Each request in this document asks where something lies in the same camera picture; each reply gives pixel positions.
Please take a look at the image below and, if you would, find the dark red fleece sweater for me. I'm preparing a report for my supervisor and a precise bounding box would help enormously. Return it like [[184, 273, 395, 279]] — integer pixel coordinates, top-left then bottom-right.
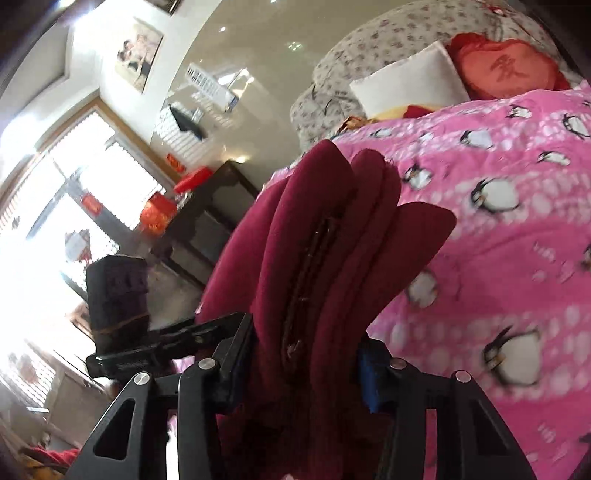
[[197, 140, 456, 479]]

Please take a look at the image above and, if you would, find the wall calendar poster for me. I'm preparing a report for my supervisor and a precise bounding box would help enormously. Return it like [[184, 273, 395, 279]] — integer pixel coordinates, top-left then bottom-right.
[[184, 63, 239, 113]]

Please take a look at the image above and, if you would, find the red box on table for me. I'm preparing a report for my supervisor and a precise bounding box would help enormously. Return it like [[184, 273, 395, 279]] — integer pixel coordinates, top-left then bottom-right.
[[174, 166, 214, 195]]

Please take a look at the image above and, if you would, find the red gift bag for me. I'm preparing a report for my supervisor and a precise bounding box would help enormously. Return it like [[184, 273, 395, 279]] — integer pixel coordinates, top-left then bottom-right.
[[139, 192, 177, 237]]

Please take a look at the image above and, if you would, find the white pillow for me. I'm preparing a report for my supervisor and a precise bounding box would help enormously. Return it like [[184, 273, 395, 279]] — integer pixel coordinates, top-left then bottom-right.
[[349, 41, 470, 119]]

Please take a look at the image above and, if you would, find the framed wall photo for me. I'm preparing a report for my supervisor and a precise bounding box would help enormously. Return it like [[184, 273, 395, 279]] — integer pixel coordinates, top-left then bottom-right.
[[115, 18, 163, 93]]

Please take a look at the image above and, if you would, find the dark wooden side table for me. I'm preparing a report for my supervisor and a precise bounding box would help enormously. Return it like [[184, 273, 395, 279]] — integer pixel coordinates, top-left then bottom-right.
[[149, 160, 260, 291]]

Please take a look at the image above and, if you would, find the floral grey quilt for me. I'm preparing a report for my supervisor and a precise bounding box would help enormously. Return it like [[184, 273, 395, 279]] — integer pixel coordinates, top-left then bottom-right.
[[290, 1, 582, 151]]

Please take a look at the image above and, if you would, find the pink penguin blanket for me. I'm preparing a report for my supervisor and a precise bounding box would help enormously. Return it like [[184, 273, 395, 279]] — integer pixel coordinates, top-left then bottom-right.
[[197, 80, 591, 480]]

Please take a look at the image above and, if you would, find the red heart cushion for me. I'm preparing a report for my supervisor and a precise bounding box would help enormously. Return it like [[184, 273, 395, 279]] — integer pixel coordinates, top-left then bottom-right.
[[447, 33, 571, 100]]

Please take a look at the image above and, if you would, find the red sleeve left forearm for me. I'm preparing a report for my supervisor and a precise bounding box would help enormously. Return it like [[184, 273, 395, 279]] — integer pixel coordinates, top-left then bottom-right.
[[19, 447, 80, 471]]

